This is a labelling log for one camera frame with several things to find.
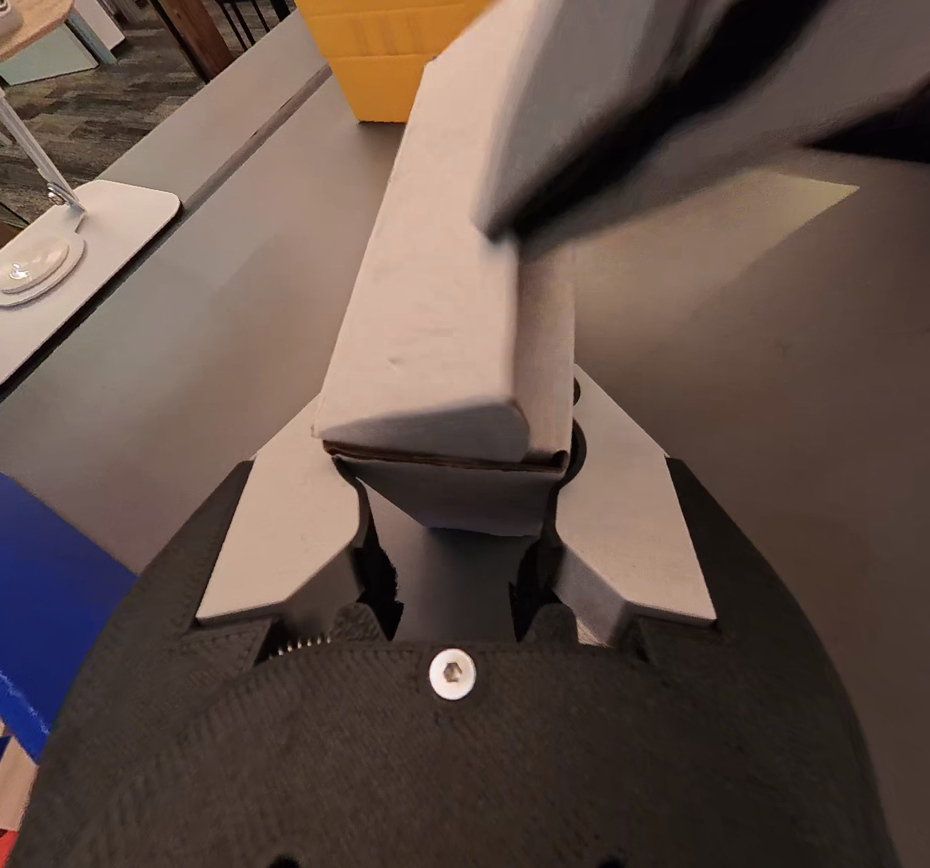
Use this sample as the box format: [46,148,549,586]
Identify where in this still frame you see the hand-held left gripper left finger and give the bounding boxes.
[196,403,405,642]

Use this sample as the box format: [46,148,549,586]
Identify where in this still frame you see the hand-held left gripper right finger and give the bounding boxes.
[511,367,718,647]

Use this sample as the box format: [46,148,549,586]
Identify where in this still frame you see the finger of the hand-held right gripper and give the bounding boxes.
[471,0,736,238]
[507,0,930,260]

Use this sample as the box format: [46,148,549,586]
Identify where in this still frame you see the yellow plastic bin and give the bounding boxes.
[274,0,560,124]

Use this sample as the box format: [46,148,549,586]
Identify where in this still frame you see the blue plastic bin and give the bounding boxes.
[0,472,139,760]

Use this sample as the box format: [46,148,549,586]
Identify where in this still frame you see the white cardboard box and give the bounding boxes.
[312,0,580,538]

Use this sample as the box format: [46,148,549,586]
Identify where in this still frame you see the white metal plate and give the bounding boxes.
[0,180,181,386]

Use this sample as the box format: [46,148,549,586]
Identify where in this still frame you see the wooden beam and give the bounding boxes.
[120,0,233,80]

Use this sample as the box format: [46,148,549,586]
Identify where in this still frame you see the glass sliding door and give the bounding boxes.
[0,18,139,88]

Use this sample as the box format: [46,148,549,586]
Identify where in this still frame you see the steel tether cable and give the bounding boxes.
[0,94,87,218]

